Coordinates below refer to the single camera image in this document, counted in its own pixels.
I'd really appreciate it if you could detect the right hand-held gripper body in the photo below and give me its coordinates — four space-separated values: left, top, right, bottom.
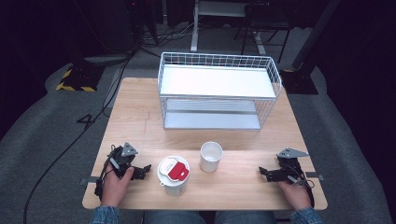
275 147 310 184

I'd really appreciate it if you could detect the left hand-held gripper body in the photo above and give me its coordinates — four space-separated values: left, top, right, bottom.
106 142 139 179

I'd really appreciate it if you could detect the white cup with red lid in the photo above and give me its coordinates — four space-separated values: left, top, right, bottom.
156 155 191 197

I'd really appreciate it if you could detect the white wire shelf rack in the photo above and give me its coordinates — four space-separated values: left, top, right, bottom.
157 51 283 132

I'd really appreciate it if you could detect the person's left hand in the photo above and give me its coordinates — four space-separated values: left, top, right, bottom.
100 161 135 208

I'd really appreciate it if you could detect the person's right hand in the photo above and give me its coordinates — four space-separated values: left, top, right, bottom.
277 178 313 211

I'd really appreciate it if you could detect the person's right leg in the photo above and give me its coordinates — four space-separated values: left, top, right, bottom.
214 210 277 224

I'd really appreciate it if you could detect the person's leg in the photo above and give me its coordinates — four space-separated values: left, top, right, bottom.
143 210 216 224
214 210 277 224

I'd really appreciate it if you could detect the person's left leg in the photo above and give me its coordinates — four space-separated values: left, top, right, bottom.
143 210 216 224

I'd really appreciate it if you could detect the black yellow striped stand base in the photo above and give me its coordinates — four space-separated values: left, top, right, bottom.
55 63 106 92

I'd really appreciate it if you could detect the white metal stand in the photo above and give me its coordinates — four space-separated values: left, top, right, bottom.
190 0 250 53

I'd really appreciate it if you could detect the grey metal table bracket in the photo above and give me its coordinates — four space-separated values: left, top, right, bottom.
304 171 325 182
78 176 101 187

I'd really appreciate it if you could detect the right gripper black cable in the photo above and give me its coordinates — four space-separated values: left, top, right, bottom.
288 162 316 209

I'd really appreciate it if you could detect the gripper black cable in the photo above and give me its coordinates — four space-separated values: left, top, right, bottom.
93 144 117 201
288 162 316 209

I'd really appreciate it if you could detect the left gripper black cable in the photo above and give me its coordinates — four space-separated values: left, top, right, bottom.
93 144 117 201

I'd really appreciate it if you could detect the long black floor cable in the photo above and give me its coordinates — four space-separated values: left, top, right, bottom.
21 46 138 218

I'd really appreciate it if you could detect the black stand with base plate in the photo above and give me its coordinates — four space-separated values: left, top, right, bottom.
279 0 342 96

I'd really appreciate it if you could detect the bundle of floor cables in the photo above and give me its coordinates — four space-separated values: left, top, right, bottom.
138 21 200 50

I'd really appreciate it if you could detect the black metal chair frame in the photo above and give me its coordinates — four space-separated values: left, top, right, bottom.
233 3 295 63

